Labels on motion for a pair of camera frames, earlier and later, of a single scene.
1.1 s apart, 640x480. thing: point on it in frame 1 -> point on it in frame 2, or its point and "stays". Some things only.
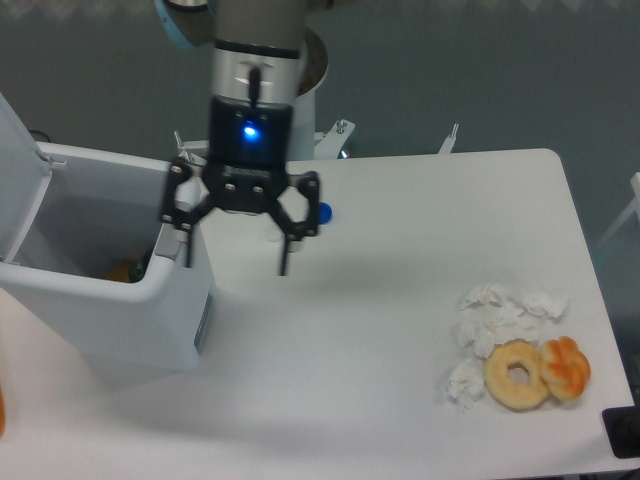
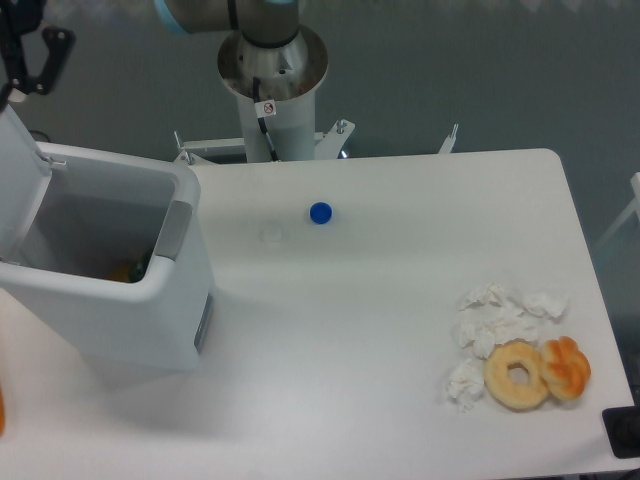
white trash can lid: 25,174 stays
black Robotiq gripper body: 250,148 -> 17,18
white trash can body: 100,272 stays
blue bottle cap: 325,213 stays
